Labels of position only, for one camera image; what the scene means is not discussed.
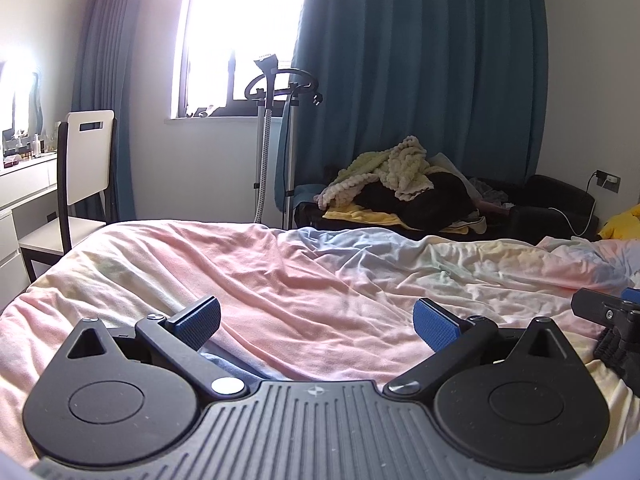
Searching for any black clothes pile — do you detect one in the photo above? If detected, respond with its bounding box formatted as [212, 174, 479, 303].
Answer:
[354, 172, 476, 233]

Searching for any yellow pillow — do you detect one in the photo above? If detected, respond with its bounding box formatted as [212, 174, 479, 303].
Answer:
[599, 208, 640, 240]

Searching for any pastel bed sheet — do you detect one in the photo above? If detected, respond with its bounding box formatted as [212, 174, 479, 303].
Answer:
[1, 220, 639, 466]

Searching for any yellow cloth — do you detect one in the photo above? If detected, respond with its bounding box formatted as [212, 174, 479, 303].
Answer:
[322, 204, 487, 235]

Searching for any black sofa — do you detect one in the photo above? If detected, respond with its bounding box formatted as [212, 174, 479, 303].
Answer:
[294, 174, 599, 245]

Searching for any cream knitted blanket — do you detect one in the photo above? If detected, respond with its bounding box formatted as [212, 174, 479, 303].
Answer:
[314, 136, 435, 210]

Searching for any white desk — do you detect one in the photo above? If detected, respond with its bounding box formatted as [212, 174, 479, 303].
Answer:
[0, 154, 56, 310]

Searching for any white black chair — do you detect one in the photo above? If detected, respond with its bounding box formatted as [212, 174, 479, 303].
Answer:
[18, 110, 117, 282]

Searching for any garment steamer stand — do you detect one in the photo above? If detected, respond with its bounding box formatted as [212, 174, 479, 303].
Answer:
[243, 54, 327, 230]

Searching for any teal curtain right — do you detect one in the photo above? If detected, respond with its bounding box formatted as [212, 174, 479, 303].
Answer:
[294, 0, 548, 200]

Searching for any blue curtain left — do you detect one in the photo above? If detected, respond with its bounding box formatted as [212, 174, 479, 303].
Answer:
[69, 0, 194, 224]

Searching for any white charging cable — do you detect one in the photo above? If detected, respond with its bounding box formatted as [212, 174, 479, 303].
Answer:
[546, 169, 609, 239]

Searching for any wall power socket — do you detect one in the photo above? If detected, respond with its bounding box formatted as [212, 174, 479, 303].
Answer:
[596, 170, 620, 193]

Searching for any window frame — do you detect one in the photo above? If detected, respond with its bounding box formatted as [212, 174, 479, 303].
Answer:
[171, 0, 305, 118]

